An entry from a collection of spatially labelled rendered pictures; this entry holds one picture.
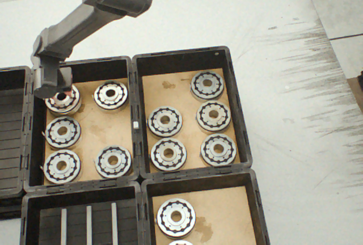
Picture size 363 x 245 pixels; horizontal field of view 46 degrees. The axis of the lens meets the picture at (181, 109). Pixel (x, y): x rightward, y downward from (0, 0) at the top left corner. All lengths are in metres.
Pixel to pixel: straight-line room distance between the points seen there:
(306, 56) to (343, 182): 0.48
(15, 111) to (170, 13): 0.70
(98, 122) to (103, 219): 0.30
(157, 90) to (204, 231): 0.46
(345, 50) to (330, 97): 1.08
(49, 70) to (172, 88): 0.42
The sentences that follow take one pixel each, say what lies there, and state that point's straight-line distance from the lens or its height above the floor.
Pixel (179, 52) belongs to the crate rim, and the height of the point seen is 0.93.
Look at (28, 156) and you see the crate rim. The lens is 1.23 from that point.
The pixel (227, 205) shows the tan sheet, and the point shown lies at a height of 0.83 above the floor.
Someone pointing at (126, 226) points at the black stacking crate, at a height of 0.83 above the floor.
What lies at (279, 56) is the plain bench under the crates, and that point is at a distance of 1.63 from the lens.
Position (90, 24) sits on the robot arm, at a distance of 0.89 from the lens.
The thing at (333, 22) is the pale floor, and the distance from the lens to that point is 2.74.
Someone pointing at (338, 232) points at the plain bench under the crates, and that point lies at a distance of 1.40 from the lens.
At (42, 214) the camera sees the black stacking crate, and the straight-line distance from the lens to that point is 1.27.
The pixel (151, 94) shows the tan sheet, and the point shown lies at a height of 0.83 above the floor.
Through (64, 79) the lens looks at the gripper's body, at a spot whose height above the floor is 0.98.
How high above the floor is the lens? 1.99
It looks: 61 degrees down
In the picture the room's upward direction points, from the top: 1 degrees counter-clockwise
